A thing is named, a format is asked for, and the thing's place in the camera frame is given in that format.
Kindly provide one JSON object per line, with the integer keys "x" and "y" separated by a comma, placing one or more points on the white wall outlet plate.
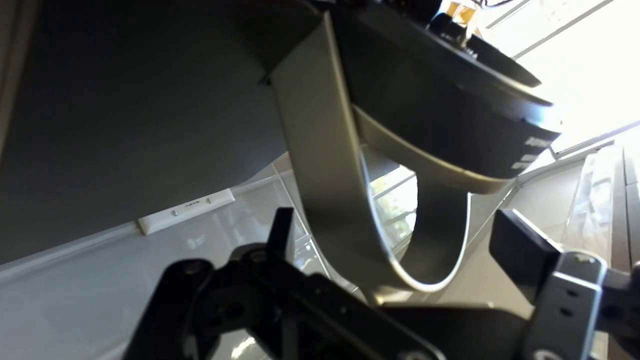
{"x": 186, "y": 210}

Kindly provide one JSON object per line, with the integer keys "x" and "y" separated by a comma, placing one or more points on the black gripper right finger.
{"x": 573, "y": 306}

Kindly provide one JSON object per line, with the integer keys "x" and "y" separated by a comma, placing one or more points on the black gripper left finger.
{"x": 267, "y": 300}

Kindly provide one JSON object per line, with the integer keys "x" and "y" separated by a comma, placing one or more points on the black silver Keurig coffee maker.
{"x": 432, "y": 86}

